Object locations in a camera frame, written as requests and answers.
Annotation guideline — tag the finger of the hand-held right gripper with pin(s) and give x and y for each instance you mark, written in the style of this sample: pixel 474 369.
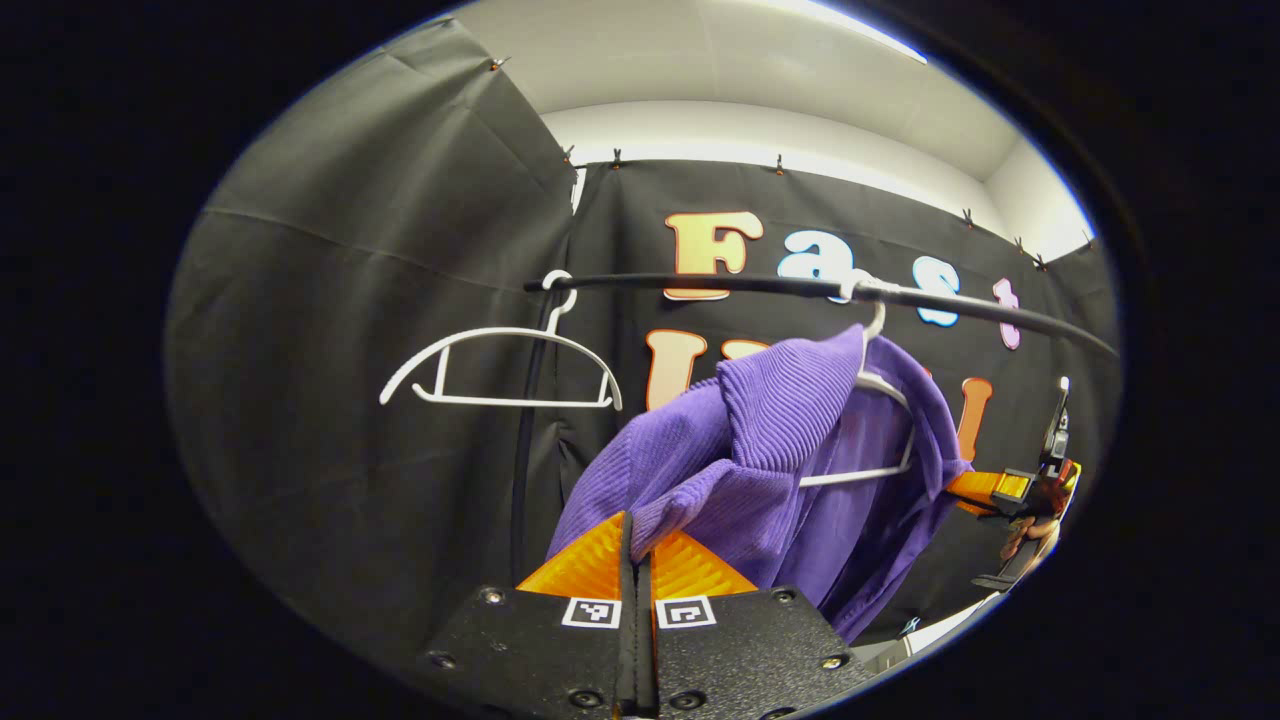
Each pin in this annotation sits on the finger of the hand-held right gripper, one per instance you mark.
pixel 985 487

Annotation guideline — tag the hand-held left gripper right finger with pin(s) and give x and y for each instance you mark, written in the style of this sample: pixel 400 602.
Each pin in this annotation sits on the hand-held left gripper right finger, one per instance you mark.
pixel 730 650

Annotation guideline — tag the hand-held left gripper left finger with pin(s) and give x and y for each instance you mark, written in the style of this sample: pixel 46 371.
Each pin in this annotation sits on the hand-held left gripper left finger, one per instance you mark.
pixel 570 650

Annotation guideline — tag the white plastic clothes hanger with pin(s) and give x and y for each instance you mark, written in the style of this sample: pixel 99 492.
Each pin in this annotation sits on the white plastic clothes hanger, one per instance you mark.
pixel 850 477
pixel 520 402

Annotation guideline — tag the white panelled cabinet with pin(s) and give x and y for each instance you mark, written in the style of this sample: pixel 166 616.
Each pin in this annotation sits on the white panelled cabinet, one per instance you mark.
pixel 950 625

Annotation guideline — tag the black backdrop cloth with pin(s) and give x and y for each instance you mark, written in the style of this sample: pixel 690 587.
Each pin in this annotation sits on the black backdrop cloth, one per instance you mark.
pixel 620 240
pixel 350 400

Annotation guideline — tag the row of small backdrop clips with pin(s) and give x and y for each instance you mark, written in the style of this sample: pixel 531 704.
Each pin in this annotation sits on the row of small backdrop clips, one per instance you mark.
pixel 616 158

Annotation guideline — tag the black clothes rail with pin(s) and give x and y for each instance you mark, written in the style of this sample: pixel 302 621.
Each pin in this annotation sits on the black clothes rail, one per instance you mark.
pixel 700 284

